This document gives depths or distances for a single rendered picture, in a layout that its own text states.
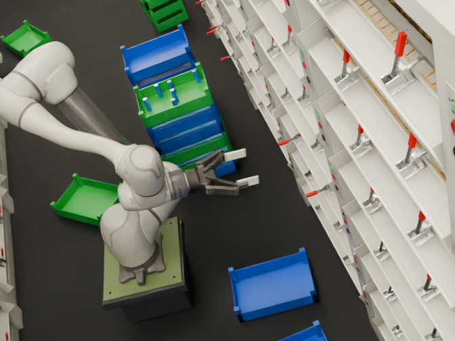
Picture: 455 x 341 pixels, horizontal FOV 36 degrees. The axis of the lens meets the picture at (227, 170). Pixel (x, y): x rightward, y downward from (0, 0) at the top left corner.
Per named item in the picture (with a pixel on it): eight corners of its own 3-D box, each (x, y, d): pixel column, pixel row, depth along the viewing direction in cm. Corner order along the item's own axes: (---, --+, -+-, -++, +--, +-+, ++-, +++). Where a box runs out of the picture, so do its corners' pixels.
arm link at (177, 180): (173, 206, 215) (191, 201, 216) (169, 185, 209) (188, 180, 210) (167, 187, 222) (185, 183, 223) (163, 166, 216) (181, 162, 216)
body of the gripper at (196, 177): (184, 182, 222) (212, 174, 223) (190, 199, 216) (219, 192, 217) (181, 164, 217) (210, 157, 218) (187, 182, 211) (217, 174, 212)
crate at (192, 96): (145, 129, 285) (138, 115, 279) (139, 100, 299) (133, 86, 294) (214, 103, 283) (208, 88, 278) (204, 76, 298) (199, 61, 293)
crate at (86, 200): (57, 215, 324) (49, 204, 319) (81, 183, 335) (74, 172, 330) (106, 228, 309) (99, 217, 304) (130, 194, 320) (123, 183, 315)
